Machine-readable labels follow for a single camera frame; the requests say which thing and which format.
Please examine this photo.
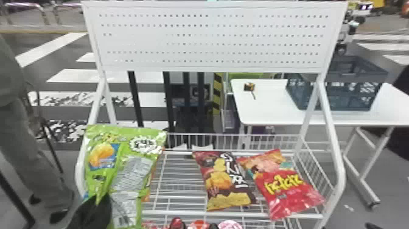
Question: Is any striped post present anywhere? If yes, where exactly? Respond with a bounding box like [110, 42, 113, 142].
[212, 72, 223, 115]

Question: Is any dark red snack packet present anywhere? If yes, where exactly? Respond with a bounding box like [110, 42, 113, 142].
[192, 150, 258, 212]

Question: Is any blue basket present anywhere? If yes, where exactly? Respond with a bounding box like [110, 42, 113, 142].
[285, 55, 390, 112]

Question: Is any white side table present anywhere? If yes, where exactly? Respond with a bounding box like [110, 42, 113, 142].
[230, 78, 409, 210]

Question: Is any pink snack packet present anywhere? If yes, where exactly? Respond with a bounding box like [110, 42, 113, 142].
[217, 219, 244, 229]

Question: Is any white wire rack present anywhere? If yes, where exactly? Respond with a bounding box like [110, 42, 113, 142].
[74, 0, 349, 229]

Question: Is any green snack packet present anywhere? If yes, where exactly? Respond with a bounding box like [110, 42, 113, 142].
[83, 124, 168, 229]

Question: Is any person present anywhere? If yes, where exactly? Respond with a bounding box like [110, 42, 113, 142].
[0, 34, 76, 225]

